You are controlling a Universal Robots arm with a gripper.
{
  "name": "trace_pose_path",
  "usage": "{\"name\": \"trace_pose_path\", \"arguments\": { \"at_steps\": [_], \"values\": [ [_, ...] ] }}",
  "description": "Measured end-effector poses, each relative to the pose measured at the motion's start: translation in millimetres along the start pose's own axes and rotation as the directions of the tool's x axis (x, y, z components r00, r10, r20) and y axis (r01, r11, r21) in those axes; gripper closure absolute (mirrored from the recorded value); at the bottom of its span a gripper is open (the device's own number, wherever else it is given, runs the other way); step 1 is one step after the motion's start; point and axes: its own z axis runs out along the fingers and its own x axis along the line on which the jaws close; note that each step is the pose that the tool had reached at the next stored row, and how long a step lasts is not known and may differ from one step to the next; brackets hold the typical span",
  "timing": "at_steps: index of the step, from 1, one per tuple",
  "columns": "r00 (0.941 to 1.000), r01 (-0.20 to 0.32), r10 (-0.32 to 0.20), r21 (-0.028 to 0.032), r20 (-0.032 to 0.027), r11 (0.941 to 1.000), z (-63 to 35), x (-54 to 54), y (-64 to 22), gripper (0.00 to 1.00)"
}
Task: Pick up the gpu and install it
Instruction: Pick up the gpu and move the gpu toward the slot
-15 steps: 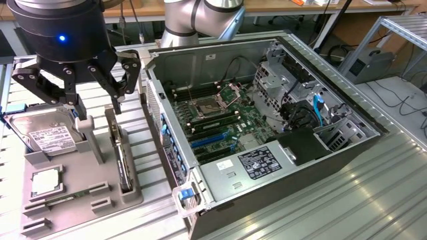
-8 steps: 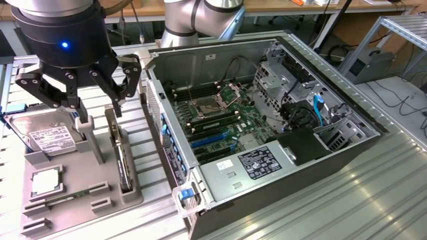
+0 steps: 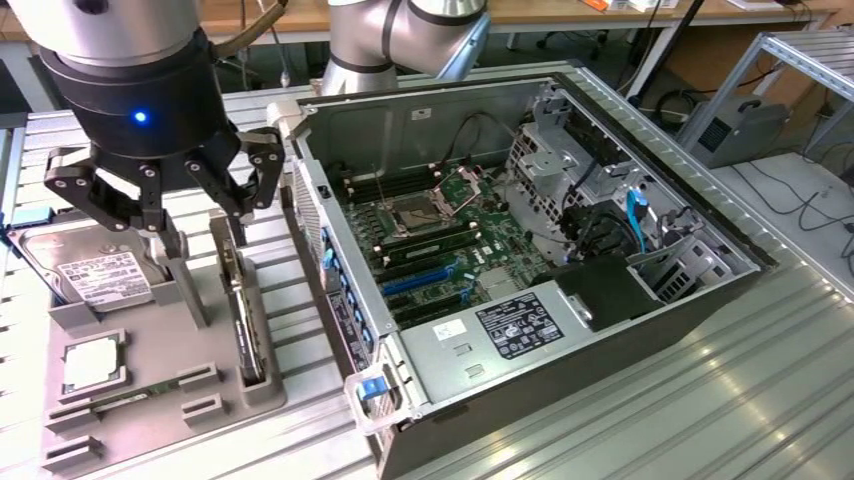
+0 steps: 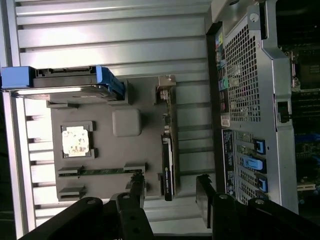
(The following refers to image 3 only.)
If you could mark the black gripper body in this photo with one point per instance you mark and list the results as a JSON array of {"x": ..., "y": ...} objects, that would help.
[{"x": 140, "y": 90}]

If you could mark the black graphics card with bracket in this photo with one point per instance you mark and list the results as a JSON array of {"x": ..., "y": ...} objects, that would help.
[{"x": 246, "y": 325}]

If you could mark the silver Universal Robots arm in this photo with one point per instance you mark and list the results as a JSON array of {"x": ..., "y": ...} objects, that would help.
[{"x": 363, "y": 35}]

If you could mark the silver hard disk with label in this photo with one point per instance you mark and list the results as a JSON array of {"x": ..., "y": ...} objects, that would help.
[{"x": 100, "y": 270}]

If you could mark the thin metal locking lever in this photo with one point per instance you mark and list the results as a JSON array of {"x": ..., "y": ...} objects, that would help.
[{"x": 380, "y": 187}]

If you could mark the black empty RAM slot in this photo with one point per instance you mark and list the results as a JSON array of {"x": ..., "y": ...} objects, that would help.
[
  {"x": 451, "y": 233},
  {"x": 449, "y": 239},
  {"x": 453, "y": 228},
  {"x": 393, "y": 191},
  {"x": 389, "y": 181}
]

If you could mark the blue card retention clip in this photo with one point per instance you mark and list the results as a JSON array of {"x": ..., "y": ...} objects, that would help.
[
  {"x": 360, "y": 328},
  {"x": 326, "y": 259},
  {"x": 353, "y": 312}
]

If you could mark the CPU socket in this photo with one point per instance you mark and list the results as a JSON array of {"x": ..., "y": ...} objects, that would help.
[{"x": 409, "y": 216}]

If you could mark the installed RAM stick with label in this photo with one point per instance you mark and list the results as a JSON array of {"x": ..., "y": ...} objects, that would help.
[{"x": 427, "y": 250}]

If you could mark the metal socket cover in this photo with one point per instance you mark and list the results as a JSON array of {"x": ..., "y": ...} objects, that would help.
[{"x": 460, "y": 186}]

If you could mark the long black expansion slot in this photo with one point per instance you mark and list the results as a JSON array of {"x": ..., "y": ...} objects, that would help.
[
  {"x": 427, "y": 302},
  {"x": 409, "y": 270},
  {"x": 433, "y": 312}
]

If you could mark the grey plastic parts rack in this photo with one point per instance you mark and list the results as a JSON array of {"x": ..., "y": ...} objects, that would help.
[{"x": 166, "y": 350}]

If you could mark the blue expansion slot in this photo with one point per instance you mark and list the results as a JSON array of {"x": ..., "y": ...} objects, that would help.
[{"x": 413, "y": 282}]

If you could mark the silver CPU chip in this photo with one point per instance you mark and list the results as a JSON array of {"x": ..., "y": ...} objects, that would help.
[{"x": 93, "y": 365}]

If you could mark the green motherboard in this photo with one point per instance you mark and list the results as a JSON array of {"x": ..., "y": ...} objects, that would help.
[{"x": 496, "y": 235}]

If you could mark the green loose RAM stick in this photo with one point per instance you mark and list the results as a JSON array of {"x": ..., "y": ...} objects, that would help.
[{"x": 142, "y": 391}]

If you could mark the perforated metal drive cage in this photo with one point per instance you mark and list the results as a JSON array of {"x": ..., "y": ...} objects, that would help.
[{"x": 540, "y": 190}]

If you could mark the silver chipset heatsink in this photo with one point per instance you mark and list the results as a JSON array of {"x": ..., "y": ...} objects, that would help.
[{"x": 500, "y": 282}]

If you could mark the blue case latch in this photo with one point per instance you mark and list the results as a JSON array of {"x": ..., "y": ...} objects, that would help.
[{"x": 371, "y": 389}]

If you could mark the silver power supply with label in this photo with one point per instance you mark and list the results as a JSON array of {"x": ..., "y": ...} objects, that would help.
[{"x": 467, "y": 360}]

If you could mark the long wooden desk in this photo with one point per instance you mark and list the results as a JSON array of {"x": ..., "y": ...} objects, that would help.
[{"x": 567, "y": 17}]

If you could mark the black plastic air shroud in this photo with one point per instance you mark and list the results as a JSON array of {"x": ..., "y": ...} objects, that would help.
[{"x": 603, "y": 295}]

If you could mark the orange box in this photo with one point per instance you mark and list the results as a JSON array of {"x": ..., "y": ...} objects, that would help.
[{"x": 593, "y": 5}]

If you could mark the white box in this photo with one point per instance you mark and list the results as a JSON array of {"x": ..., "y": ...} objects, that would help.
[{"x": 633, "y": 5}]

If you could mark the black slanted pole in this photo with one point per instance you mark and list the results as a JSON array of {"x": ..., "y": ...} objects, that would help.
[{"x": 669, "y": 47}]

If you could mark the vented metal disk bay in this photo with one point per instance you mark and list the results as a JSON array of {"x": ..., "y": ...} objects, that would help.
[{"x": 693, "y": 272}]

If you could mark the open black PC case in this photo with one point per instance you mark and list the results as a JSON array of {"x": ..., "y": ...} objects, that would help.
[{"x": 533, "y": 450}]

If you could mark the aluminium profile frame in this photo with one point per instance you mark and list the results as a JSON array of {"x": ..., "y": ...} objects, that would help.
[{"x": 800, "y": 55}]

